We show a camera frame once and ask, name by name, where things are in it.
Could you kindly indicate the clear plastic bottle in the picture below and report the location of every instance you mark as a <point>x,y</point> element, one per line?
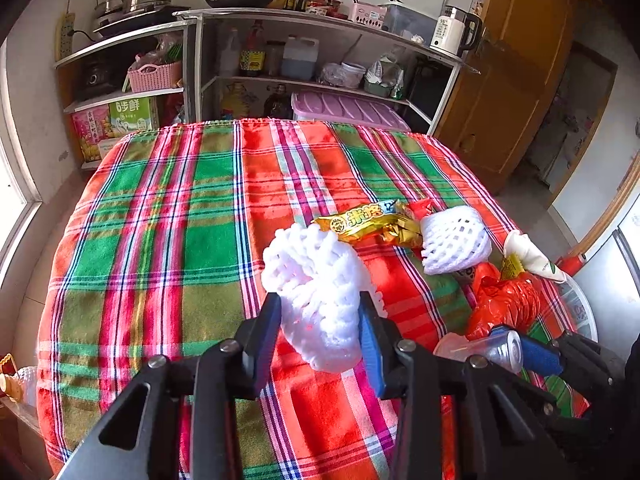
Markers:
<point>229,55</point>

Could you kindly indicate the green bowl with bags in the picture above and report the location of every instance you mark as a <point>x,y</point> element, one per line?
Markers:
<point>382,80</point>

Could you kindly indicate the green cardboard box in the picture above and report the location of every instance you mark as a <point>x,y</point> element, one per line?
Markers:
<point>132,117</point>

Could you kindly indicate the yellow power strip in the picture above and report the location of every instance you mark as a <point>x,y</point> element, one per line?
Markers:
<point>66,37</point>

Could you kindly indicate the crumpled clear plastic bag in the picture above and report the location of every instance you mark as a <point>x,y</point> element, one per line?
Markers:
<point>330,75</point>

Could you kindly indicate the glass jar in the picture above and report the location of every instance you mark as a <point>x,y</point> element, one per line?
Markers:
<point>274,60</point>

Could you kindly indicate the black induction cooker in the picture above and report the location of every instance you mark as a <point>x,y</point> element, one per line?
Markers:
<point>135,22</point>

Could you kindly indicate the pink cardboard box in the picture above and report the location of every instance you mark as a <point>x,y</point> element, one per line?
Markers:
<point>92,132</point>

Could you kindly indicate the red sauce jar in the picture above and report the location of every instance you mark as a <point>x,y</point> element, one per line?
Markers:
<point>334,8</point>
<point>316,4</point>

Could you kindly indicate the grey metal shelf rack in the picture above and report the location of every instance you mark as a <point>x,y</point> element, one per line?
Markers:
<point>125,40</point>

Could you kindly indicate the plaid tablecloth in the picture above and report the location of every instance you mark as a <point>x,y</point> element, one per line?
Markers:
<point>175,210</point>

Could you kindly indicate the clear plastic cup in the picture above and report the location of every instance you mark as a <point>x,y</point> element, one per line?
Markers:
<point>452,346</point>

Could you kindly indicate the orange plastic bag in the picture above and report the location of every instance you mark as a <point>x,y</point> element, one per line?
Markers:
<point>505,305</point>

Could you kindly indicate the red plastic item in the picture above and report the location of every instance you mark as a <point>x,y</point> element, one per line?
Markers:
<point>571,263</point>

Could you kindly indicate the white jerrycan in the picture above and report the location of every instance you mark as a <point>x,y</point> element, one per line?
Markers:
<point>300,60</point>

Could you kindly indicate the white electric kettle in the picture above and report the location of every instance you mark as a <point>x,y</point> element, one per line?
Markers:
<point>450,32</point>

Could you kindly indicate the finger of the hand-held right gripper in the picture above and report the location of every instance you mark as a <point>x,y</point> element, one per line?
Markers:
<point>542,357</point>

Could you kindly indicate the window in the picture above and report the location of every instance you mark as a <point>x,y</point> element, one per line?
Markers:
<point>10,200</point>

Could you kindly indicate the white plastic tub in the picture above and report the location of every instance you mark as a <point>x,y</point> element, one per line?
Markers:
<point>354,76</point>

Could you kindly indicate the white metal shelf rack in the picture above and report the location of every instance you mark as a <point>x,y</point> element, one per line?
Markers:
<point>310,22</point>

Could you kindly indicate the wooden door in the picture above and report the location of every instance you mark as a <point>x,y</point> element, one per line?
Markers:
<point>515,60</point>

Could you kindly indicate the beige snack wrapper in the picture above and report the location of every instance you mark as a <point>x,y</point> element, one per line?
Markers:
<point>467,274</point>

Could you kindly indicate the pink woven basket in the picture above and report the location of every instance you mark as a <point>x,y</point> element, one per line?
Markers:
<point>155,79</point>

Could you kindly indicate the yellow cooking oil bottle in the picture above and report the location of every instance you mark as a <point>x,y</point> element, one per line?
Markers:
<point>235,102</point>

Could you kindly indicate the grey plastic container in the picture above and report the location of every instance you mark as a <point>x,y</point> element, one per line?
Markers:
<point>410,22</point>

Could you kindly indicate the yellow snack wrapper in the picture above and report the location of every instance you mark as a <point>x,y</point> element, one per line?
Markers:
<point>370,225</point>

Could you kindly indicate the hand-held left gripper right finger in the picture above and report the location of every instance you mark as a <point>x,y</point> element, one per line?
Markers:
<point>372,355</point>

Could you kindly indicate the white refrigerator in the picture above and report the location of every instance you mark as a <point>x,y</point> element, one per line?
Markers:
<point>617,270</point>

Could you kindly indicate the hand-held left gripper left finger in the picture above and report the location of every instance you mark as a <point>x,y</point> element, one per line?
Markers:
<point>270,332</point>

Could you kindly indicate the pink chopstick holder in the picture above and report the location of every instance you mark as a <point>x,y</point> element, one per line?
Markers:
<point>367,15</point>

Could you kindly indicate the red snack wrapper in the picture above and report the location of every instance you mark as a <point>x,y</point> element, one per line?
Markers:
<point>422,208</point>

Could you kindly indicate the storage box with pink lid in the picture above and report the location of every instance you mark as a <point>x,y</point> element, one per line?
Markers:
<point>345,110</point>

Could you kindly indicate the white foam fruit net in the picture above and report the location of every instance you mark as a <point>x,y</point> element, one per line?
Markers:
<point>315,285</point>
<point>455,240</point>

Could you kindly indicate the soy sauce bottle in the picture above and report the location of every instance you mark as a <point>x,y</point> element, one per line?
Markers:
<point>251,52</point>

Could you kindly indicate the black kitchen appliance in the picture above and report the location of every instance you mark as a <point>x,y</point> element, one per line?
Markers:
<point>97,80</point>

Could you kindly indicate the white paper bag green print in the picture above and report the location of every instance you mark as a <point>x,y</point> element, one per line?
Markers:
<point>530,255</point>

